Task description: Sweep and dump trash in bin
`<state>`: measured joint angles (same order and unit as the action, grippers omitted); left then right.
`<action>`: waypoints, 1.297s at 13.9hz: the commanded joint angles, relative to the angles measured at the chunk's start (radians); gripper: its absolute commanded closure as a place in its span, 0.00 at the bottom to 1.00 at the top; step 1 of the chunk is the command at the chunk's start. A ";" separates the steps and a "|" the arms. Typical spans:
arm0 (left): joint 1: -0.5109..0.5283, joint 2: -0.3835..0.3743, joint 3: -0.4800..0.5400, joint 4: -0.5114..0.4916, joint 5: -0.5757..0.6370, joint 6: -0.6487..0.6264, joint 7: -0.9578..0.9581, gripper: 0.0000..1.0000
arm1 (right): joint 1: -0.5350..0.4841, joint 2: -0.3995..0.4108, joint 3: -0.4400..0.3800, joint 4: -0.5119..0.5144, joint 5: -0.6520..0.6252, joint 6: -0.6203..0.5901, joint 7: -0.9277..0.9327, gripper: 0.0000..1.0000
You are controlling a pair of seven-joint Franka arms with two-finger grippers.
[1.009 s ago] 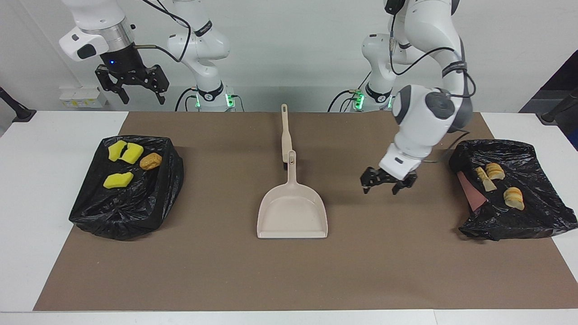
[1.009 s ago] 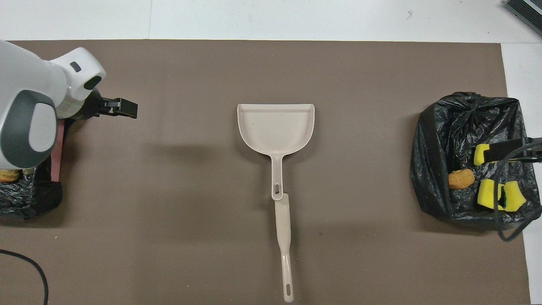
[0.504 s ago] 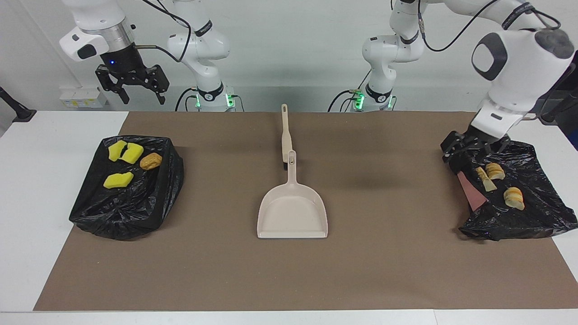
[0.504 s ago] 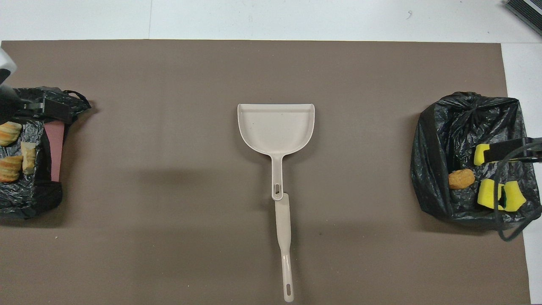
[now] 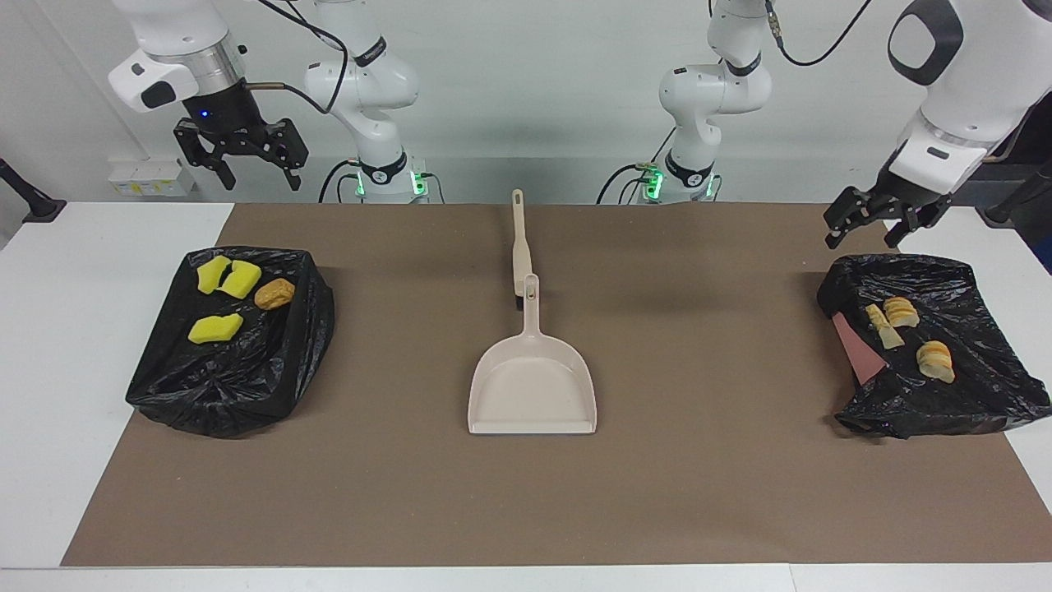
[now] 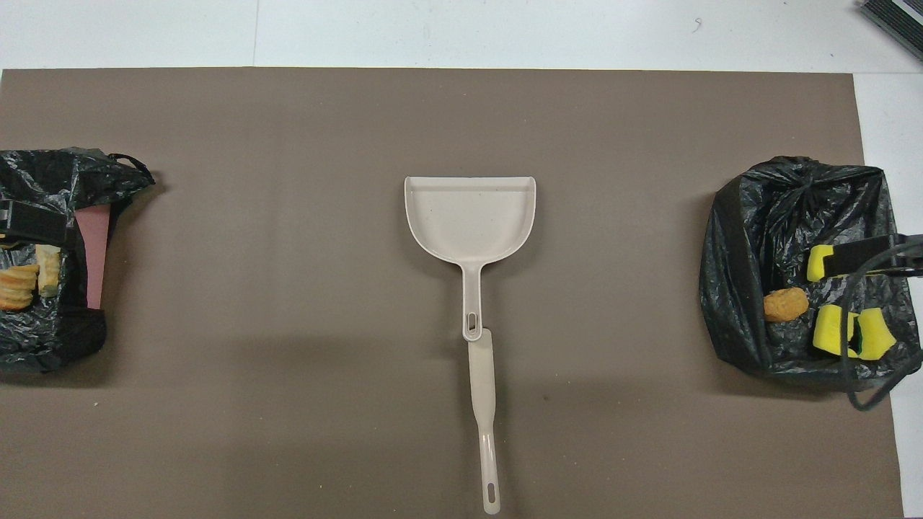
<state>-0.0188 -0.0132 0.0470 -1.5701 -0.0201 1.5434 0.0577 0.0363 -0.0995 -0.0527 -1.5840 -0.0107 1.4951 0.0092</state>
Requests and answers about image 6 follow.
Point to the pale pastry piece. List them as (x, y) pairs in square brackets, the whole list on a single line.
[(18, 288), (49, 270)]

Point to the green and yellow sponge piece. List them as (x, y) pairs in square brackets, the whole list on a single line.
[(829, 330)]

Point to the brown bread roll toy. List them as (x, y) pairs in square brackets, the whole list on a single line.
[(786, 305)]

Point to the beige plastic dustpan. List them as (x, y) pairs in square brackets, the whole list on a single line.
[(469, 223)]

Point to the beige hand brush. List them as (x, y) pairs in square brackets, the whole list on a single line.
[(482, 382)]

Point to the black bag lined bin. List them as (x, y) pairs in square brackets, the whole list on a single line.
[(750, 252)]

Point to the pink bin with black bag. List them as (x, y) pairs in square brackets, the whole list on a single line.
[(43, 339)]

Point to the dark ribbed object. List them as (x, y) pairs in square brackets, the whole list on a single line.
[(898, 18)]

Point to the brown table mat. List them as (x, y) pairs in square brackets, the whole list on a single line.
[(288, 288)]

